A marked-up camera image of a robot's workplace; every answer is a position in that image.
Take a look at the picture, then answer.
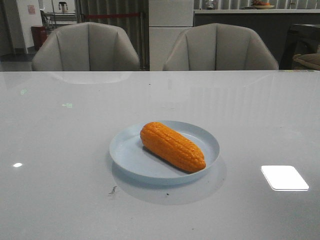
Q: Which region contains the orange corn cob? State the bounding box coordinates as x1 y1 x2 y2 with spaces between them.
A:
140 122 207 173

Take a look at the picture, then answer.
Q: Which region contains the light blue round plate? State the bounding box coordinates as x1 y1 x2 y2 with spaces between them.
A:
109 120 220 186

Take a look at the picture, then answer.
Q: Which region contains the right grey upholstered chair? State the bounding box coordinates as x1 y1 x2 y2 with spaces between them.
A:
163 23 279 71

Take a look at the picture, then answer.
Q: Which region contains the grey upholstered chair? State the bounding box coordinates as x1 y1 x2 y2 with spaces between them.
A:
163 23 279 71
31 22 140 72

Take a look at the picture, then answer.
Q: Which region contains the white cabinet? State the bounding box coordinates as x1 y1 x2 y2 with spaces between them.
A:
148 0 194 71

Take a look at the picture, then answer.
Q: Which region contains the left grey upholstered chair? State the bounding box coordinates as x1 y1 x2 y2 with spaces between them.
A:
31 22 140 72

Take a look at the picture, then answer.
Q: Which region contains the red barrier belt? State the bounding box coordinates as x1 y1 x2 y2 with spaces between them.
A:
84 12 141 19

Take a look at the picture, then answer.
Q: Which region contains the colourful sticker strip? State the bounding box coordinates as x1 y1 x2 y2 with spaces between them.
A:
279 69 316 73

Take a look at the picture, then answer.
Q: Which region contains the red trash bin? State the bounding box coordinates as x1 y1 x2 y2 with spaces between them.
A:
31 26 47 50

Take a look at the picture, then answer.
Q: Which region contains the grey counter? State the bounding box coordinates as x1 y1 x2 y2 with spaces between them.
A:
193 9 320 66

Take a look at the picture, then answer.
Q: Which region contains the fruit bowl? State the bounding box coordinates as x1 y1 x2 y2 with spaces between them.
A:
251 0 274 10

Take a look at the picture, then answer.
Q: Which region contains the dark side table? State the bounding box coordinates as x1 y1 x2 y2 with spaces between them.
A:
279 24 320 70

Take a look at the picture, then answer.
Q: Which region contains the beige cushion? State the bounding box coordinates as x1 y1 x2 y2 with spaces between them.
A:
292 53 320 71

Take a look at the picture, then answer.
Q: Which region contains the metal barrier post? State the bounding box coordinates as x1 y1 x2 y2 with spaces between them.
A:
139 11 147 70

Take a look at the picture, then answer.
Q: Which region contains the pink wall sign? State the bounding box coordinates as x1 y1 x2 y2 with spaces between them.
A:
27 4 36 15

